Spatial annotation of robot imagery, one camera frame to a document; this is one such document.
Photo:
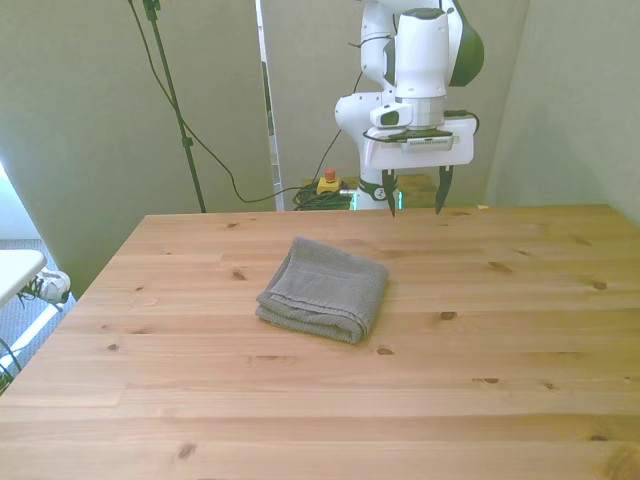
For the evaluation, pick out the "white vertical panel edge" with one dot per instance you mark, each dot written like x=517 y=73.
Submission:
x=270 y=125

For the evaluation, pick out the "white sneaker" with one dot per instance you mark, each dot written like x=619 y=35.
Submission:
x=52 y=285

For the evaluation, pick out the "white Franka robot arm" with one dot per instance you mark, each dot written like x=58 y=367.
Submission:
x=421 y=55

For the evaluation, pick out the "dark tripod stand pole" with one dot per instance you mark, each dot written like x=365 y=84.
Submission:
x=175 y=105

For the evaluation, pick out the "white floor rail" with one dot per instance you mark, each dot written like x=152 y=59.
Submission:
x=30 y=332

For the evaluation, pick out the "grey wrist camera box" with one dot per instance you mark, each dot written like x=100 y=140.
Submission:
x=430 y=140

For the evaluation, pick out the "yellow emergency stop button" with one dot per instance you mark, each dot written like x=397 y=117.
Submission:
x=329 y=184

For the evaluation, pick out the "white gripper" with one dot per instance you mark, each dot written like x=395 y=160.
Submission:
x=457 y=147

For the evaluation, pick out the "grey terry towel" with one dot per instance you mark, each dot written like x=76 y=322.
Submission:
x=325 y=290

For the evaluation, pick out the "white side table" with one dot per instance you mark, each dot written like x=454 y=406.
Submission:
x=17 y=272

